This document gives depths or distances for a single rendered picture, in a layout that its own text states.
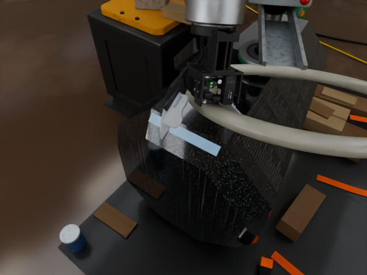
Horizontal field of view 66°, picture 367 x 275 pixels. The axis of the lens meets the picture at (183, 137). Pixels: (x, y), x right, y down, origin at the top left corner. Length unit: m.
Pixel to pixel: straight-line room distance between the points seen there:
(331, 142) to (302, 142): 0.04
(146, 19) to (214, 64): 1.36
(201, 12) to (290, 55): 0.58
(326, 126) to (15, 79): 2.55
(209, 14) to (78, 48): 2.77
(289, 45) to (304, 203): 0.98
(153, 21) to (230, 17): 1.32
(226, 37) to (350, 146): 0.23
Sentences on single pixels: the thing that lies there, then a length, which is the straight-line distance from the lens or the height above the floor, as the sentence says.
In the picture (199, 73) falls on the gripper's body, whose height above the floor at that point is 1.30.
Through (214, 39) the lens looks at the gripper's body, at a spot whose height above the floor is 1.35.
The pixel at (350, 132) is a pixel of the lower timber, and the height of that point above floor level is 0.11.
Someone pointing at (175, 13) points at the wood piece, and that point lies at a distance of 1.72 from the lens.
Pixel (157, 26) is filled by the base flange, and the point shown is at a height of 0.78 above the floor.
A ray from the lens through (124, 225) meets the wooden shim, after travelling 1.71.
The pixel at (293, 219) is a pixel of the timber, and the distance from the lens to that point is 1.68.
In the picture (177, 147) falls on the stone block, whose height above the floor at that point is 0.74.
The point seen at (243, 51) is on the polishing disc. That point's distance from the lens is 1.35.
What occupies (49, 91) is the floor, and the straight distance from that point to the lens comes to 2.69.
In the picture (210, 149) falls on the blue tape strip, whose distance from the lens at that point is 1.01.
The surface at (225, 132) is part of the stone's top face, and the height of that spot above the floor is 0.80.
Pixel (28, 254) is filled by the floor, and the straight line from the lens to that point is 1.85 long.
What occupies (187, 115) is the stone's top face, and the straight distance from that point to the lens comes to 1.08.
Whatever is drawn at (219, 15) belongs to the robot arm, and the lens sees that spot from 0.44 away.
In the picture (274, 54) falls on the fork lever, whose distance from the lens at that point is 0.97.
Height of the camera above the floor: 1.56
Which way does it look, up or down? 49 degrees down
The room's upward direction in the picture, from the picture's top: straight up
